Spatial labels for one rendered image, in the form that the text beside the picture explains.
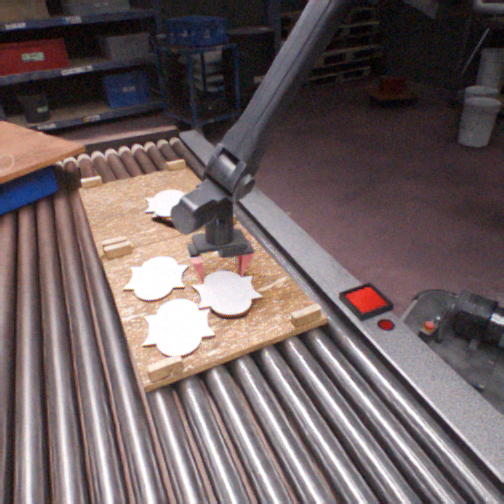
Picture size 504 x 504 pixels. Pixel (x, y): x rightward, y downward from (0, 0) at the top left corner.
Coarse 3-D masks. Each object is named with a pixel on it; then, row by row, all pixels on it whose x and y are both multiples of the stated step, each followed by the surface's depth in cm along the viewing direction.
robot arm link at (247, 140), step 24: (312, 0) 64; (336, 0) 62; (360, 0) 65; (312, 24) 64; (336, 24) 66; (288, 48) 66; (312, 48) 65; (288, 72) 67; (264, 96) 69; (288, 96) 70; (240, 120) 72; (264, 120) 70; (240, 144) 72; (264, 144) 74; (216, 168) 75; (240, 168) 73
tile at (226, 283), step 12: (216, 276) 91; (228, 276) 91; (192, 288) 88; (204, 288) 87; (216, 288) 87; (228, 288) 87; (240, 288) 87; (252, 288) 87; (204, 300) 84; (216, 300) 84; (228, 300) 84; (240, 300) 84; (252, 300) 85; (216, 312) 81; (228, 312) 81; (240, 312) 81
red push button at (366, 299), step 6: (366, 288) 88; (348, 294) 87; (354, 294) 87; (360, 294) 87; (366, 294) 87; (372, 294) 87; (354, 300) 86; (360, 300) 86; (366, 300) 85; (372, 300) 85; (378, 300) 85; (360, 306) 84; (366, 306) 84; (372, 306) 84; (378, 306) 84
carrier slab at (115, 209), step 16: (144, 176) 138; (160, 176) 137; (176, 176) 137; (192, 176) 136; (80, 192) 130; (96, 192) 129; (112, 192) 129; (128, 192) 129; (144, 192) 128; (96, 208) 121; (112, 208) 120; (128, 208) 120; (144, 208) 120; (96, 224) 113; (112, 224) 113; (128, 224) 113; (144, 224) 112; (160, 224) 112; (96, 240) 107; (128, 240) 106; (144, 240) 106; (160, 240) 106
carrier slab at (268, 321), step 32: (128, 256) 100; (160, 256) 100; (256, 256) 98; (256, 288) 89; (288, 288) 88; (128, 320) 82; (224, 320) 81; (256, 320) 81; (288, 320) 81; (320, 320) 80; (224, 352) 75; (160, 384) 71
